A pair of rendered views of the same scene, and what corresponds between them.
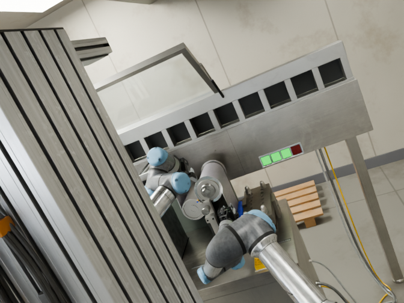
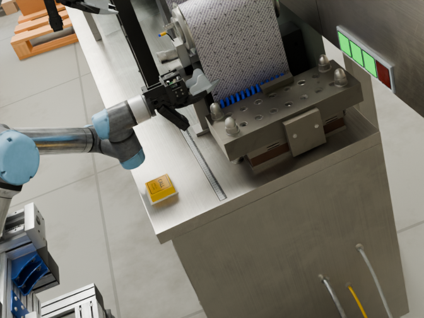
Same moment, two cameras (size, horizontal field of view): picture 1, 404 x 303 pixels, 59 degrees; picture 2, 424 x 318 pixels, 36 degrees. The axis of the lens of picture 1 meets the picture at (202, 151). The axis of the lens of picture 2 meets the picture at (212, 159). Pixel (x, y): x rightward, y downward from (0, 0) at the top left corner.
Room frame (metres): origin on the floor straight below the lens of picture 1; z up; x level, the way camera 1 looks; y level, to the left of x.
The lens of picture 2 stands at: (1.13, -1.44, 2.00)
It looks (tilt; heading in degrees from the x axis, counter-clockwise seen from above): 37 degrees down; 69
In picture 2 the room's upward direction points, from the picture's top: 21 degrees counter-clockwise
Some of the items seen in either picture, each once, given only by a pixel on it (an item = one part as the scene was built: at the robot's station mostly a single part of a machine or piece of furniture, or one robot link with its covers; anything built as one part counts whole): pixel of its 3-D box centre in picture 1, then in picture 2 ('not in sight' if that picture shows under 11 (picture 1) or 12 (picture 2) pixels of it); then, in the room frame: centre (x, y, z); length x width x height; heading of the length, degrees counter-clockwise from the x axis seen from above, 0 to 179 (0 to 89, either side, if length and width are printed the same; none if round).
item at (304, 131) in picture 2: (276, 205); (305, 132); (1.86, -0.26, 0.96); 0.10 x 0.03 x 0.11; 165
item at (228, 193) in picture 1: (230, 198); (245, 61); (1.86, -0.04, 1.12); 0.23 x 0.01 x 0.18; 165
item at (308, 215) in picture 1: (267, 214); not in sight; (3.60, -0.36, 0.05); 1.19 x 0.83 x 0.11; 71
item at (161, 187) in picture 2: (262, 262); (159, 187); (1.49, -0.04, 0.91); 0.07 x 0.07 x 0.02; 75
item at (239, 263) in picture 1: (231, 257); (123, 147); (1.48, 0.08, 1.01); 0.11 x 0.08 x 0.11; 109
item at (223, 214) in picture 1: (227, 218); (166, 94); (1.63, 0.02, 1.12); 0.12 x 0.08 x 0.09; 165
